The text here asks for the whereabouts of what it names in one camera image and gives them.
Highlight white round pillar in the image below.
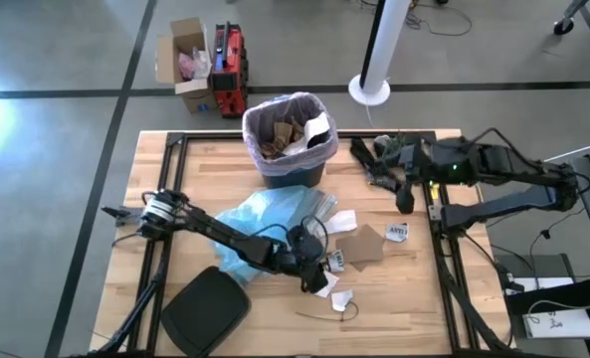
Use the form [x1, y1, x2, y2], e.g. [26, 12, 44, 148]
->
[348, 0, 413, 107]

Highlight black trash bin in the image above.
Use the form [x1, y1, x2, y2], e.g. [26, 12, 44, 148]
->
[254, 158, 328, 190]

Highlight black bin lid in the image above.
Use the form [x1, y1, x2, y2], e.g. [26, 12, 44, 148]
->
[160, 266, 253, 358]

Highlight open cardboard box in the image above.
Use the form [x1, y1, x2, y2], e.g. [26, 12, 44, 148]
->
[154, 17, 217, 114]

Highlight black aluminium table frame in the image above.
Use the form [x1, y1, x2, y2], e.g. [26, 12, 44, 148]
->
[68, 127, 524, 358]

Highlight white paper sheet with writing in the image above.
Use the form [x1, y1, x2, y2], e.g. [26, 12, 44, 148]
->
[522, 276, 590, 340]

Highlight small potted green plant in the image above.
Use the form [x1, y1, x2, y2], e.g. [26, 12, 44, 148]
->
[373, 131, 423, 160]

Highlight black bar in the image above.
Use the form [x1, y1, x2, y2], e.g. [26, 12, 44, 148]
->
[503, 276, 590, 315]

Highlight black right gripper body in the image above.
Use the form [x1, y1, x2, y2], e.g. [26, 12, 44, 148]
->
[408, 138, 478, 186]

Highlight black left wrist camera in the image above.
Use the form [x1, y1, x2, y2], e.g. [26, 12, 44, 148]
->
[301, 268, 329, 294]

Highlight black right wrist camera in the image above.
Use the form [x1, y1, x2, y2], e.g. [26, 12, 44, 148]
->
[396, 184, 416, 215]

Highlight black cable with plug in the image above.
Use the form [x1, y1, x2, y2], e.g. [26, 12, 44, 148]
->
[529, 207, 588, 260]

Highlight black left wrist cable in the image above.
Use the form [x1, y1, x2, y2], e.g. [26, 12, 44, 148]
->
[247, 214, 331, 250]

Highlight red tool case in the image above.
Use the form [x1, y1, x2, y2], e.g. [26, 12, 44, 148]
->
[208, 21, 250, 119]

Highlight black glove with yellow cuff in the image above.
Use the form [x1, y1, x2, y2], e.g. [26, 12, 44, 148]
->
[350, 137, 383, 188]

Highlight grey trash bin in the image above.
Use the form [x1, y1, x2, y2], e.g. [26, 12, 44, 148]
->
[242, 91, 339, 178]

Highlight large white paper sheet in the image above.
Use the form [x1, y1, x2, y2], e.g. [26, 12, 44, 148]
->
[282, 111, 331, 156]

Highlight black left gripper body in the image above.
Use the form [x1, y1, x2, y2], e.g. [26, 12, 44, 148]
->
[274, 226, 329, 278]

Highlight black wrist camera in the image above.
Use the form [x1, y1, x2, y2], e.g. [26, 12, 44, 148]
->
[301, 268, 329, 294]
[396, 184, 416, 215]

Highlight pink plastic bag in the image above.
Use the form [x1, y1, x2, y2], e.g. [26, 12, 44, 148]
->
[178, 51, 196, 80]

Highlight small white paper scrap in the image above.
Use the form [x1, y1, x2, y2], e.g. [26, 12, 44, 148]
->
[330, 289, 354, 313]

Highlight grey leg with caster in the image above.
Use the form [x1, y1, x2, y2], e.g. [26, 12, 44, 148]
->
[552, 0, 590, 36]

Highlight white paper piece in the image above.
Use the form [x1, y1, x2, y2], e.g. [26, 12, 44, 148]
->
[323, 209, 359, 235]

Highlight brown cardboard piece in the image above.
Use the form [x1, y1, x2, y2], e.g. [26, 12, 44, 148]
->
[334, 224, 386, 273]

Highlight white printed packet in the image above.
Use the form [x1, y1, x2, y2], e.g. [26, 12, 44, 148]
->
[325, 250, 346, 273]
[384, 222, 410, 244]

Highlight black zip tie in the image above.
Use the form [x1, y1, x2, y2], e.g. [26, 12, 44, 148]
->
[295, 300, 360, 323]

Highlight tangled floor cables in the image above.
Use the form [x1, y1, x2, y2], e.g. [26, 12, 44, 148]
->
[403, 0, 474, 38]

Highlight clear plastic wrap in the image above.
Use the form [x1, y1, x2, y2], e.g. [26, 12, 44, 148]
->
[193, 47, 214, 84]

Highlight blue plastic trash bag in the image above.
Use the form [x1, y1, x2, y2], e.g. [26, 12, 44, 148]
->
[212, 184, 339, 289]

